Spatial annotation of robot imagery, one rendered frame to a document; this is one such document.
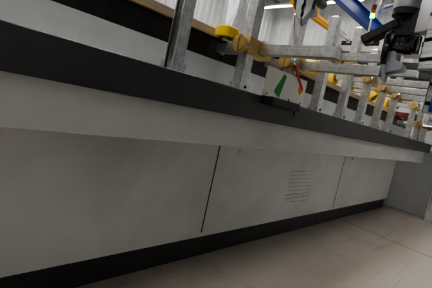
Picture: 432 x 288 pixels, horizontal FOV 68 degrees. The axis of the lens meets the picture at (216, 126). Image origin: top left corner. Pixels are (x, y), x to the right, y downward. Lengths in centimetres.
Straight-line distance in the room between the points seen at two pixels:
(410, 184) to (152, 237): 297
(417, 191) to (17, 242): 340
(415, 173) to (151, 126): 321
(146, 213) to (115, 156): 25
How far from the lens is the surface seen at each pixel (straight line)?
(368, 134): 192
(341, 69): 114
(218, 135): 96
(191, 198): 125
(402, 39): 109
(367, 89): 185
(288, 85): 116
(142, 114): 78
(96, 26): 94
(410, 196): 375
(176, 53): 80
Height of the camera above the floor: 64
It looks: 4 degrees down
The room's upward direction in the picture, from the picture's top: 12 degrees clockwise
